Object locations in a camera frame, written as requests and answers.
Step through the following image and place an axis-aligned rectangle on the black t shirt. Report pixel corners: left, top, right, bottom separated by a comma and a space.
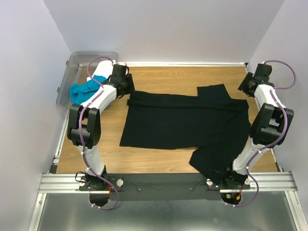
120, 84, 250, 184

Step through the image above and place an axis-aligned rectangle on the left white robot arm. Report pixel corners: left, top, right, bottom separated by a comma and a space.
67, 74, 135, 190

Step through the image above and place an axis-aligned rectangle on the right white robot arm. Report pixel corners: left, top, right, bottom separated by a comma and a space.
221, 72, 294, 189

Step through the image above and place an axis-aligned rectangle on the white t shirt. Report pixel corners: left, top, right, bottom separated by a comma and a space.
91, 60, 114, 83

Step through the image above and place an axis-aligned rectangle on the teal t shirt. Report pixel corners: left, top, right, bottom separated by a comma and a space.
69, 78, 100, 104

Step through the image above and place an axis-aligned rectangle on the clear plastic storage bin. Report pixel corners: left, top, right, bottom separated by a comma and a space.
56, 51, 118, 109

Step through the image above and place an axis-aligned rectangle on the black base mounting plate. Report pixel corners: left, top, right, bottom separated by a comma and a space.
77, 173, 250, 206

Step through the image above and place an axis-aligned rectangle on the aluminium frame rail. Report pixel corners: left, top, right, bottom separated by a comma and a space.
29, 159, 307, 231

